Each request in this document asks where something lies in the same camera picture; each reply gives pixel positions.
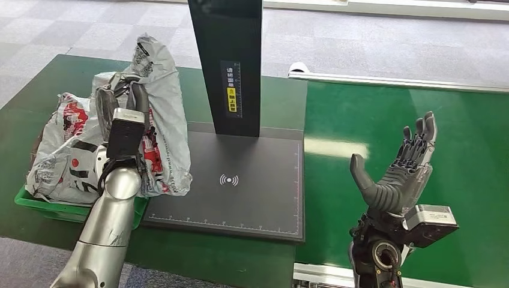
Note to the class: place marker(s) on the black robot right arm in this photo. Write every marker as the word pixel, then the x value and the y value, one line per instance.
pixel 377 258

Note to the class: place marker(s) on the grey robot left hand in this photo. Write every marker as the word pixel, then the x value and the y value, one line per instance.
pixel 140 99

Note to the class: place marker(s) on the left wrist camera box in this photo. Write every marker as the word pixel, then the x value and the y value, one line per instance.
pixel 125 135

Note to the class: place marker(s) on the green plastic crate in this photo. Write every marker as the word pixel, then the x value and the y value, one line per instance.
pixel 43 208

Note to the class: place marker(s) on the black scanner column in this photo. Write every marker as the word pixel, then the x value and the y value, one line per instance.
pixel 226 36

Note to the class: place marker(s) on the black yellow column label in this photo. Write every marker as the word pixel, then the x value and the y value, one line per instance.
pixel 231 97

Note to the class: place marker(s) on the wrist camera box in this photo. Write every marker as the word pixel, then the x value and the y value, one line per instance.
pixel 125 135
pixel 431 222

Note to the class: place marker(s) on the large white red-print package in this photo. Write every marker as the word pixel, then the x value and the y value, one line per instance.
pixel 55 143

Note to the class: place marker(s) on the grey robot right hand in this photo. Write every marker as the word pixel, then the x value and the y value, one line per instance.
pixel 393 190

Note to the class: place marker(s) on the white floor ledge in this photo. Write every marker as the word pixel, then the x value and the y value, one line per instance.
pixel 397 8

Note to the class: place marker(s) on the white black-logo courier package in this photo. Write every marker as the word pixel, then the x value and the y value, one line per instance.
pixel 171 119

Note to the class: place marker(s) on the aluminium conveyor side rail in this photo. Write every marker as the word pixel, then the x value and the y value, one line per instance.
pixel 397 81

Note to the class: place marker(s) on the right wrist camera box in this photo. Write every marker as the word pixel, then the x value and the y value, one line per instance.
pixel 431 222

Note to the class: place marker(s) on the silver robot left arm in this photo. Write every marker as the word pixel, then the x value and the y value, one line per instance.
pixel 107 230

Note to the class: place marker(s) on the aluminium conveyor end rail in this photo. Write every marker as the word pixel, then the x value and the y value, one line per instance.
pixel 318 276

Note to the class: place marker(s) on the black scanner base plate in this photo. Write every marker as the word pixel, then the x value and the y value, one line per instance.
pixel 246 198

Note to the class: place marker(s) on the green conveyor belt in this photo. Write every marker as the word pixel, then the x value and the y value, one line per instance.
pixel 469 139

